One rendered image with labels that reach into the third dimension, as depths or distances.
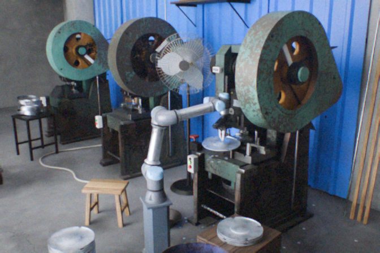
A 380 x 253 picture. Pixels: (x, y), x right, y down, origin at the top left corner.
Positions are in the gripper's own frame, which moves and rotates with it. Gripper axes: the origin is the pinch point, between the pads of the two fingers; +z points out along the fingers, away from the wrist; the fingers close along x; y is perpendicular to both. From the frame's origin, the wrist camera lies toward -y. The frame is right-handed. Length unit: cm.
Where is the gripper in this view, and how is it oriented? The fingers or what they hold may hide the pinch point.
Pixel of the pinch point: (221, 139)
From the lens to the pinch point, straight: 286.5
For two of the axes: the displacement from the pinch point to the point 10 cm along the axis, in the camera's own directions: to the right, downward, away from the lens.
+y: 7.8, -1.6, 6.1
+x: -6.3, -1.9, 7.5
